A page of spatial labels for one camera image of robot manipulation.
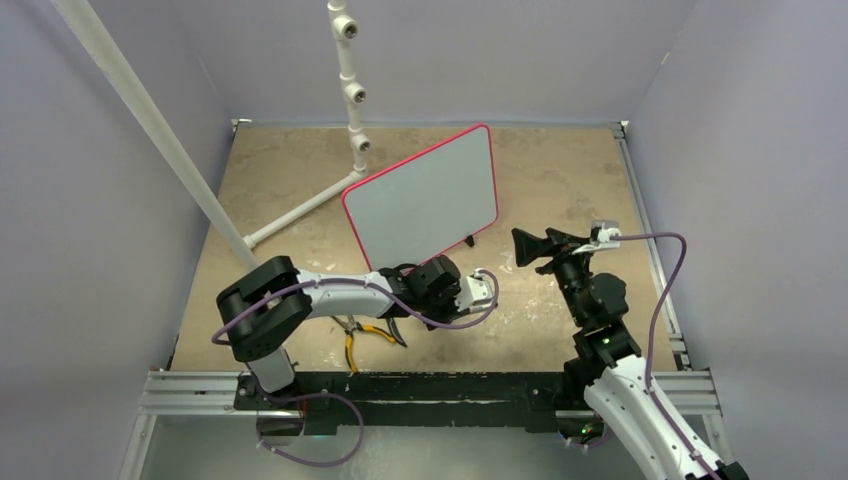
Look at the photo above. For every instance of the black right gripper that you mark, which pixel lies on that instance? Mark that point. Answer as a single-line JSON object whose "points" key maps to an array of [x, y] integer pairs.
{"points": [[528, 248]]}

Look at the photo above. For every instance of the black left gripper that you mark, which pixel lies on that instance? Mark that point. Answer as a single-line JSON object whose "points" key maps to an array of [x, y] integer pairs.
{"points": [[451, 292]]}

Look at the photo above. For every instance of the pink framed whiteboard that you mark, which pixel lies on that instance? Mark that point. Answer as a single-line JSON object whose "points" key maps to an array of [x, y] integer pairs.
{"points": [[426, 204]]}

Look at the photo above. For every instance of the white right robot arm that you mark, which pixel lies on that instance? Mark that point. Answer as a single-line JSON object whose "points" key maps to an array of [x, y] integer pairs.
{"points": [[612, 373]]}

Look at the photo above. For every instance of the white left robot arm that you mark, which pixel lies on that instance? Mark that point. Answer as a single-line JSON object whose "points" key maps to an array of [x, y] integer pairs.
{"points": [[264, 308]]}

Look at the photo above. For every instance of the white diagonal pole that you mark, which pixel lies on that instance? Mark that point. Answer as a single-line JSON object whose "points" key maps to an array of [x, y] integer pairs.
{"points": [[92, 34]]}

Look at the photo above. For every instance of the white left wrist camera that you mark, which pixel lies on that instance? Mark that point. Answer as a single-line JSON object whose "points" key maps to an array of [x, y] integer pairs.
{"points": [[475, 293]]}

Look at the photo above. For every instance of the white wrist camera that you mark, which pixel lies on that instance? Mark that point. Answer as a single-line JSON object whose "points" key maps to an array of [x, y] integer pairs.
{"points": [[475, 293], [603, 236]]}

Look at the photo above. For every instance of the black handled pliers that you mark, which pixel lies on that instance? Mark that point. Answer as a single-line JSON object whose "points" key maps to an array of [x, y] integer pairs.
{"points": [[394, 332]]}

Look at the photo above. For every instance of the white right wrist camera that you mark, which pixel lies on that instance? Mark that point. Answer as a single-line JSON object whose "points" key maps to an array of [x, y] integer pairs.
{"points": [[603, 236]]}

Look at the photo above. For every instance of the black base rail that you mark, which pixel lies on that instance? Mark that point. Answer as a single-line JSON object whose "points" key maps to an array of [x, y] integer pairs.
{"points": [[538, 402]]}

